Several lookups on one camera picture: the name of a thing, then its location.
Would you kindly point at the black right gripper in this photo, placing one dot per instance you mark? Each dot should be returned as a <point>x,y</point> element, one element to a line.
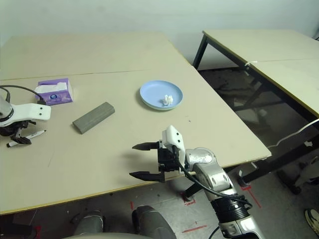
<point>168,159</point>

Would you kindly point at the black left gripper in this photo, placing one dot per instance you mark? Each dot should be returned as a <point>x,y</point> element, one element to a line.
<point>23,129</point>

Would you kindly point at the white marker with black tip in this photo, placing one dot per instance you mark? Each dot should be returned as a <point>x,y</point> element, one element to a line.
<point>37,134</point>

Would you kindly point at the white paper ball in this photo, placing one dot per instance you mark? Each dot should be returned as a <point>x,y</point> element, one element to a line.
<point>167,100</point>

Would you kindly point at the blue plate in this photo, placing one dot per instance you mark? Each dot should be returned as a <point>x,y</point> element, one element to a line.
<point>154,93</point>

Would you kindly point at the grey glasses case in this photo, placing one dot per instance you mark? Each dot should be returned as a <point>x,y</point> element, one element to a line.
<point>94,117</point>

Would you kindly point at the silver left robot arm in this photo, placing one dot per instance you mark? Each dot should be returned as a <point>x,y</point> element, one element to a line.
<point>3,107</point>

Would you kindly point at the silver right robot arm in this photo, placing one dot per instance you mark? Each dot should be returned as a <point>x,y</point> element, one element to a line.
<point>214,174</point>

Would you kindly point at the black table leg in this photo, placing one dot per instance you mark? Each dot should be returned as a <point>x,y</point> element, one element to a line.
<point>15,229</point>
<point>194,188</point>

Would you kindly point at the purple tissue box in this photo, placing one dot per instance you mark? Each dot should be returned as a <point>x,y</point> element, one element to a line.
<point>57,95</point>

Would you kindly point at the grey right robot leg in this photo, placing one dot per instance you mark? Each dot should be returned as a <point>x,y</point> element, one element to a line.
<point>152,221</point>

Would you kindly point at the grey robot leg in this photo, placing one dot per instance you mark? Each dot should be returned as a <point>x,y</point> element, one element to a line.
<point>89,222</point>
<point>152,221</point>

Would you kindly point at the grey left robot leg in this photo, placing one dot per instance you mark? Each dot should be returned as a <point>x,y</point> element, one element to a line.
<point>89,222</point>

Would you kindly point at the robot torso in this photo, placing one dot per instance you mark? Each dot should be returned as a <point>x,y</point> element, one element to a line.
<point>104,236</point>

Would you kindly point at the small white floor object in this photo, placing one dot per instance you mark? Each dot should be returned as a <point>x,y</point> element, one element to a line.
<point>262,112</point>

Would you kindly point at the grey wheeled stand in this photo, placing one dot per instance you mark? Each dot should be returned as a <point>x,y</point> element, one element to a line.
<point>306,174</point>

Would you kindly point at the beige side table black legs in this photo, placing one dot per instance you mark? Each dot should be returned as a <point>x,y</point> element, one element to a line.
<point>274,49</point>

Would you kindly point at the white sneaker shoe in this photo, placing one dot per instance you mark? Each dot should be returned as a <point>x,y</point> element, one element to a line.
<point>313,220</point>

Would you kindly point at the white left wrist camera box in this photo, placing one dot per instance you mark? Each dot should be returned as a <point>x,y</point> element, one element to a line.
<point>27,112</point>

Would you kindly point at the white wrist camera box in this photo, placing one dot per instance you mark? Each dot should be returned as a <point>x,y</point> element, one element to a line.
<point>27,112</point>
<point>173,138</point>

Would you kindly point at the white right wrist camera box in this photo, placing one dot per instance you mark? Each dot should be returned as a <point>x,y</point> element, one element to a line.
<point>173,138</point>

